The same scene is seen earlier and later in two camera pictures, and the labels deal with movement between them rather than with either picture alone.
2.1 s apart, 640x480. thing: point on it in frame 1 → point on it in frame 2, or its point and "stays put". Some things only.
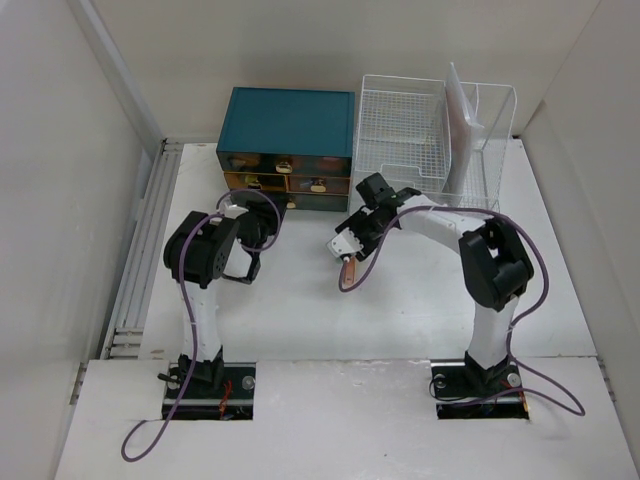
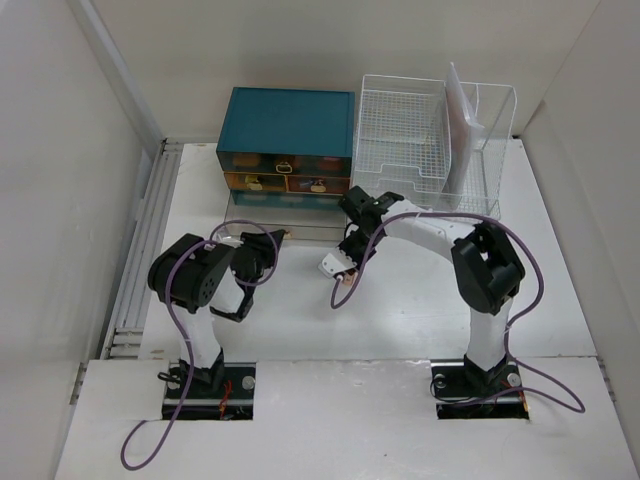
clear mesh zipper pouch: x=461 y=129 stays put
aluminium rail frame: x=123 y=337 stays put
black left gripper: x=264 y=211 → x=266 y=244
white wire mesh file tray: x=403 y=134 stays put
